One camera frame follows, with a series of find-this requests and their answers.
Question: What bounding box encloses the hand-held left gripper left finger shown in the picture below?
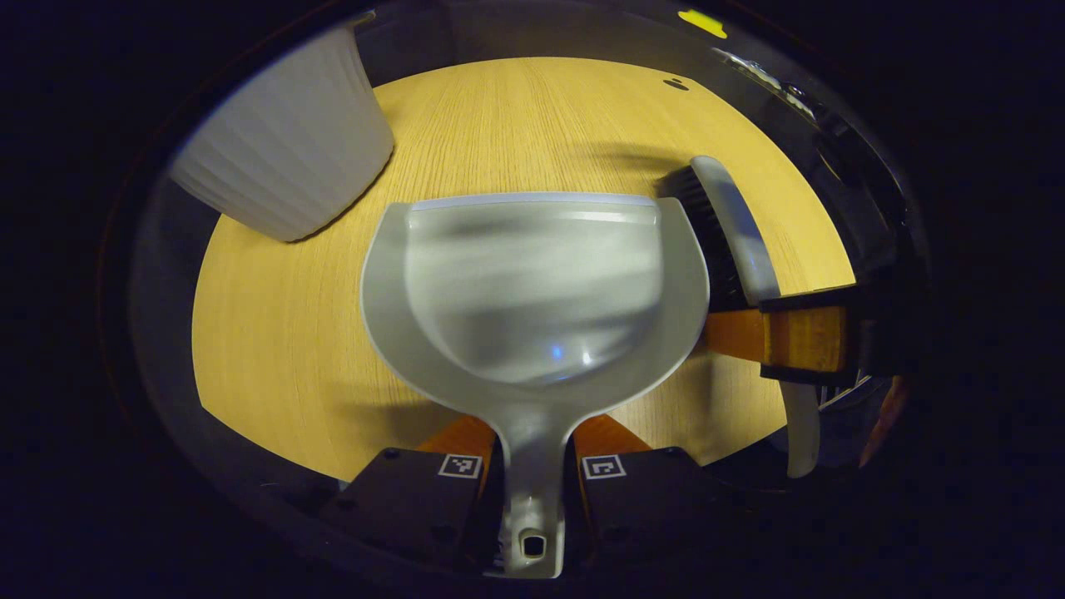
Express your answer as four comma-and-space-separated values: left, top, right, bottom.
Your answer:
320, 416, 503, 571

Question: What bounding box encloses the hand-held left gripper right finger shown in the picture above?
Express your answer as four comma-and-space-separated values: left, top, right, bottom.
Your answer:
568, 414, 750, 575

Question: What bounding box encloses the small grey broom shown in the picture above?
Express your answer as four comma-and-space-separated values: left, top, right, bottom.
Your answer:
657, 156, 825, 479

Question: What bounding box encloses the grey dustpan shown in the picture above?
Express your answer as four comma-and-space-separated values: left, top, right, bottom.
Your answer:
360, 193, 711, 579

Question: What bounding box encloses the white garbage bin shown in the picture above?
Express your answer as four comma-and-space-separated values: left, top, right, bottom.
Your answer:
169, 21, 396, 244

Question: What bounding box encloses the wooden desktop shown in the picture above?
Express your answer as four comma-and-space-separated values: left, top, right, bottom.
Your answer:
191, 57, 858, 483

